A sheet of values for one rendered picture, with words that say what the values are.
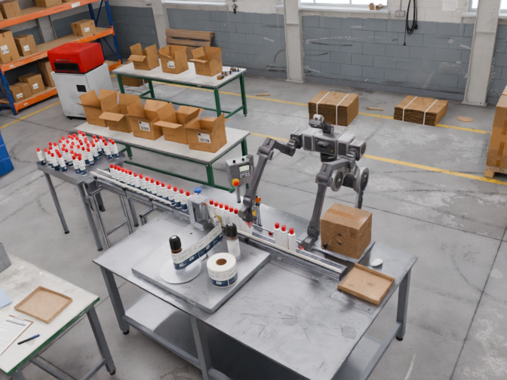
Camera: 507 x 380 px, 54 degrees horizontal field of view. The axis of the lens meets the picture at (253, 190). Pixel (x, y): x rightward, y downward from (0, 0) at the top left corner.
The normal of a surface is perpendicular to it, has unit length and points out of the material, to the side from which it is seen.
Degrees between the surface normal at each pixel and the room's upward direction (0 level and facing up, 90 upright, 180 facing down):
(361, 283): 0
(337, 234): 90
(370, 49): 90
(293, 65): 90
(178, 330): 0
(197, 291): 0
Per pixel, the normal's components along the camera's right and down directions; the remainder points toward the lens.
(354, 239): -0.55, 0.47
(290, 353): -0.09, -0.85
